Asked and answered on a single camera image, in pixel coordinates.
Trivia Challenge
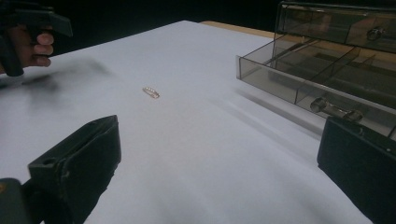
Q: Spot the smoky clear drawer cabinet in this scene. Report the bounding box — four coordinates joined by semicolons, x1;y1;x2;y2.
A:
272;0;396;73

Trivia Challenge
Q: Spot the smoky clear knobbed drawer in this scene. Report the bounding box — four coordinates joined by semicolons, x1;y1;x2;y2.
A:
276;3;396;54

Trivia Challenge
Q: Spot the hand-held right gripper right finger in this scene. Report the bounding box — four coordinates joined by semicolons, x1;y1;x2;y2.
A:
317;116;396;224

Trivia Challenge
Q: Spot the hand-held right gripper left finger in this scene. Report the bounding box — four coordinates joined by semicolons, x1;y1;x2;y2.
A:
27;114;122;224

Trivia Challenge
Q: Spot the smoky clear divided drawer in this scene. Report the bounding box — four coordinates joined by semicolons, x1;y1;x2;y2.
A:
235;33;396;142

